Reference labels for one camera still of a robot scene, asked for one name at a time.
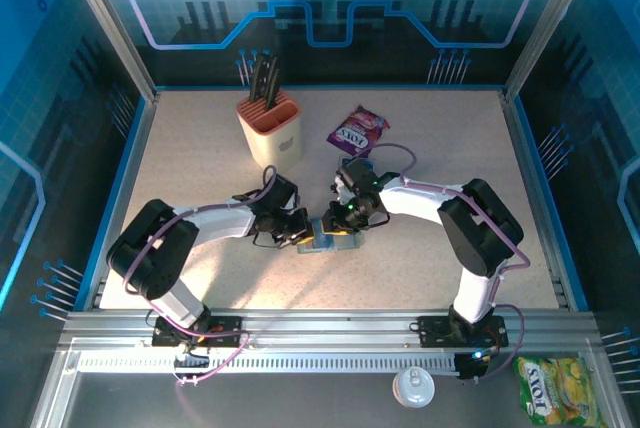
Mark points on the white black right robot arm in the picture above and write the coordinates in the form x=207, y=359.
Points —
x=415, y=198

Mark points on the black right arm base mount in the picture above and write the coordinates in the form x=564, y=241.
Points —
x=432, y=330

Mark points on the aluminium frame post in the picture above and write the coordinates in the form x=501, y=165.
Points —
x=550, y=18
x=107, y=23

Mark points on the aluminium frame rail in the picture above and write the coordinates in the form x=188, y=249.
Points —
x=325, y=325

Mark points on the blue credit card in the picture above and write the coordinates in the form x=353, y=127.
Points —
x=368, y=164

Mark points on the black electronics box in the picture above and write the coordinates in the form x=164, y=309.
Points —
x=471, y=367

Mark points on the beige knife block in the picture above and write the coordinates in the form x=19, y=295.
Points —
x=270, y=143

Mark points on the yellow green Fox's candy bag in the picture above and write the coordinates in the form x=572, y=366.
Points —
x=560, y=393

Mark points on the purple Fox's candy bag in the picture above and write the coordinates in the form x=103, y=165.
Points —
x=357, y=130

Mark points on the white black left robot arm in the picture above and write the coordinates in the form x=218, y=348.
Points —
x=220, y=220

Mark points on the white tin can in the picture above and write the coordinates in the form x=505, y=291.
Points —
x=414, y=388

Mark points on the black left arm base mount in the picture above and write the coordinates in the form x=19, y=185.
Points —
x=225, y=330

